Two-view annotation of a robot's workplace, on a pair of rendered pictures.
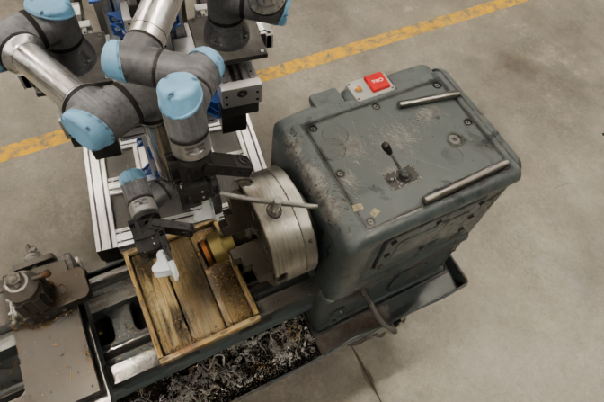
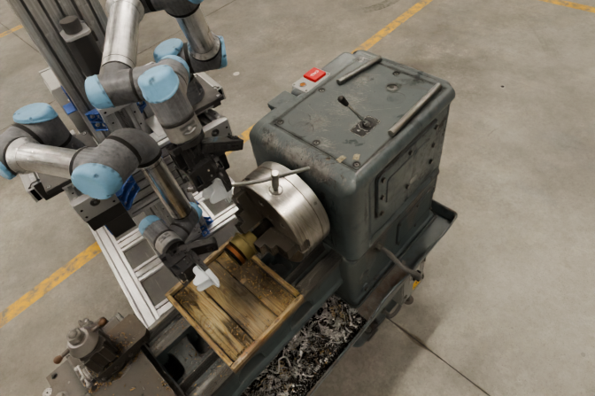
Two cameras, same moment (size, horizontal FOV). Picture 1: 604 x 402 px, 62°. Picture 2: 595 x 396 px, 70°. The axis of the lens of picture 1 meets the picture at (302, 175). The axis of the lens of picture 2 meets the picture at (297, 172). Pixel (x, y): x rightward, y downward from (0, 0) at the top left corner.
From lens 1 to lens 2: 0.29 m
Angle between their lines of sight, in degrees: 11
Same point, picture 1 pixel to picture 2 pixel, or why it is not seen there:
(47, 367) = not seen: outside the picture
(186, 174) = (189, 158)
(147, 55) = (122, 73)
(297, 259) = (311, 223)
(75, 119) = (83, 171)
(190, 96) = (168, 76)
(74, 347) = (150, 384)
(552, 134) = (465, 101)
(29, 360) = not seen: outside the picture
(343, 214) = (332, 168)
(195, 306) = (243, 311)
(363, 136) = (321, 112)
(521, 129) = not seen: hidden behind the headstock
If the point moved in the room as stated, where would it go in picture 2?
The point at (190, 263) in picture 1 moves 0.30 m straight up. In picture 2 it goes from (226, 280) to (200, 229)
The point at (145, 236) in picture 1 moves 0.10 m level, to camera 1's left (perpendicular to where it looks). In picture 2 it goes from (178, 260) to (144, 269)
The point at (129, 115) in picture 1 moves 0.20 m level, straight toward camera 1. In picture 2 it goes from (127, 156) to (165, 193)
